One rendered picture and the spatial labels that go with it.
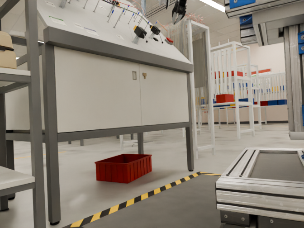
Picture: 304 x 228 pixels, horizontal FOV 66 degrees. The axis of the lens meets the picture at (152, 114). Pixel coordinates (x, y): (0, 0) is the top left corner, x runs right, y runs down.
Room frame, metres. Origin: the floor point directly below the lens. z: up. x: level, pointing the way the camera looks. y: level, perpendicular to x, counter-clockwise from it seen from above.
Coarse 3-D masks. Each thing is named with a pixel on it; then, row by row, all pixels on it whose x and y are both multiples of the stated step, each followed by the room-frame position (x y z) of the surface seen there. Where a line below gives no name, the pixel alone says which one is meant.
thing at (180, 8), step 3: (180, 0) 1.48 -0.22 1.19; (183, 0) 1.48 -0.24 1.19; (186, 0) 1.49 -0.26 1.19; (180, 3) 1.47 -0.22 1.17; (183, 3) 1.48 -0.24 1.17; (180, 6) 1.47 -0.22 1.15; (183, 6) 1.47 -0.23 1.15; (177, 9) 1.46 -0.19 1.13; (180, 9) 1.46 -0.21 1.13; (183, 9) 1.47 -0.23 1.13; (177, 12) 1.47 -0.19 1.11; (180, 12) 1.47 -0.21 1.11; (183, 12) 1.47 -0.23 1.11
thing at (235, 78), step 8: (216, 48) 4.33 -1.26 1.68; (224, 48) 4.49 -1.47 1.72; (232, 48) 4.38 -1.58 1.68; (240, 48) 4.54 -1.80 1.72; (248, 48) 4.42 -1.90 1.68; (248, 56) 4.42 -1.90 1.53; (248, 64) 4.43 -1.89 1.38; (248, 72) 4.44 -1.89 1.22; (232, 80) 4.52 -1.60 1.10; (240, 80) 4.57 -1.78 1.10; (248, 80) 4.35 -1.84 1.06; (216, 104) 4.56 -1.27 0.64; (224, 104) 4.75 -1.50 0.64; (240, 104) 4.11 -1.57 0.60; (248, 104) 4.32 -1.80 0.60; (184, 128) 4.99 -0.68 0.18; (184, 136) 4.98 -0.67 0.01
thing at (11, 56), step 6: (0, 36) 0.91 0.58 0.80; (6, 36) 0.93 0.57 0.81; (0, 42) 0.90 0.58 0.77; (6, 42) 0.92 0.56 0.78; (0, 48) 0.88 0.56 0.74; (6, 48) 0.90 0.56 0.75; (12, 48) 0.94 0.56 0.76; (0, 54) 0.88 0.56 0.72; (6, 54) 0.90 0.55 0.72; (12, 54) 0.91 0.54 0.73; (0, 60) 0.88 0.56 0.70; (6, 60) 0.89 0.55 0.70; (12, 60) 0.91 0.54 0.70; (0, 66) 0.88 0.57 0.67; (6, 66) 0.89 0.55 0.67; (12, 66) 0.91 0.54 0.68
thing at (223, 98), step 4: (232, 72) 4.30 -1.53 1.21; (240, 72) 4.44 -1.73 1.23; (216, 96) 4.60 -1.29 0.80; (220, 96) 4.54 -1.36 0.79; (224, 96) 4.47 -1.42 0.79; (228, 96) 4.55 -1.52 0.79; (232, 96) 4.65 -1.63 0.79; (196, 100) 4.95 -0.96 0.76; (216, 100) 4.60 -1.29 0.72; (220, 100) 4.54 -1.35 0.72; (224, 100) 4.48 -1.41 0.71; (228, 100) 4.55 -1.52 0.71; (232, 100) 4.65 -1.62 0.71
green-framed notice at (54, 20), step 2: (50, 16) 1.07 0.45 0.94; (50, 18) 1.06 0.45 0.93; (52, 18) 1.07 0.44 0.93; (54, 18) 1.08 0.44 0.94; (56, 18) 1.09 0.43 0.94; (52, 20) 1.06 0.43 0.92; (54, 20) 1.07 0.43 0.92; (56, 20) 1.08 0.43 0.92; (58, 20) 1.09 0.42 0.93; (60, 20) 1.10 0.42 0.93; (62, 20) 1.11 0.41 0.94; (54, 22) 1.05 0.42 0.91; (56, 22) 1.06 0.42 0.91; (58, 22) 1.08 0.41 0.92; (60, 22) 1.09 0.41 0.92; (62, 22) 1.10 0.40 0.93; (64, 22) 1.11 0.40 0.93; (62, 24) 1.08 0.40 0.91; (64, 24) 1.09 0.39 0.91
